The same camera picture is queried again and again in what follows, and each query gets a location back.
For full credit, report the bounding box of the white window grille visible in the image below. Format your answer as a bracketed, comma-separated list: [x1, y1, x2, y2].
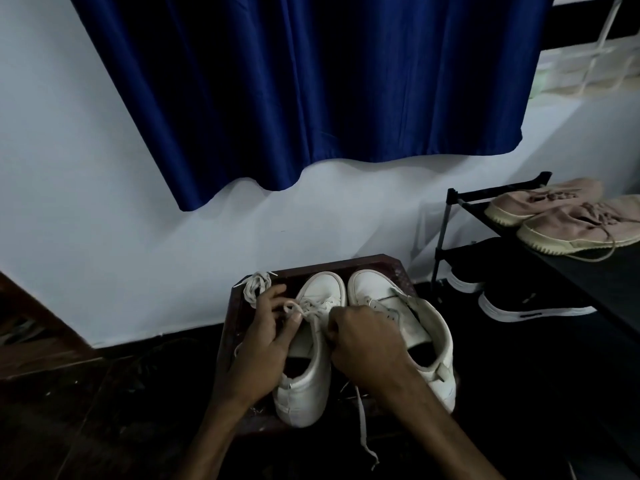
[529, 0, 640, 99]

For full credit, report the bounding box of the person's right forearm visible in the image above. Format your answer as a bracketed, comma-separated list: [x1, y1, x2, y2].
[383, 368, 507, 480]

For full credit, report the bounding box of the brown wooden door frame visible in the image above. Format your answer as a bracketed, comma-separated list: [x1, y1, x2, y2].
[0, 271, 105, 381]

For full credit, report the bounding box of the dark brown plastic stool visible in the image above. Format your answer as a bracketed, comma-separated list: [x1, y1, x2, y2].
[213, 253, 460, 439]

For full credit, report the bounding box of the white shoelace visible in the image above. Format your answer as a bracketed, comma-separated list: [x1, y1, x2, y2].
[235, 270, 279, 310]
[233, 296, 382, 471]

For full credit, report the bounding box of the black shoe rack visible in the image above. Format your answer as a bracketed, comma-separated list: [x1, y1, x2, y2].
[429, 170, 640, 347]

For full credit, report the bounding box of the person's left hand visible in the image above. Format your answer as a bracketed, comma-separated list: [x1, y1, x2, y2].
[213, 284, 305, 411]

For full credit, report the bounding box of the pink sneaker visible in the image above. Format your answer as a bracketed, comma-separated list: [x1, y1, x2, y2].
[515, 194, 640, 263]
[484, 177, 605, 228]

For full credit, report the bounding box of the blue curtain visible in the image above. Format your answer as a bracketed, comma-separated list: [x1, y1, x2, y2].
[67, 0, 555, 213]

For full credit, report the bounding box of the black sneaker white sole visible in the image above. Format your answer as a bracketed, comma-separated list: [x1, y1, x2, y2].
[445, 263, 487, 295]
[477, 288, 599, 324]

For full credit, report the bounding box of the grey slipper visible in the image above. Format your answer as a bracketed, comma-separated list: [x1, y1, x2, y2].
[0, 318, 47, 347]

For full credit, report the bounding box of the person's right hand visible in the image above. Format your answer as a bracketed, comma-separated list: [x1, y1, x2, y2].
[326, 304, 417, 401]

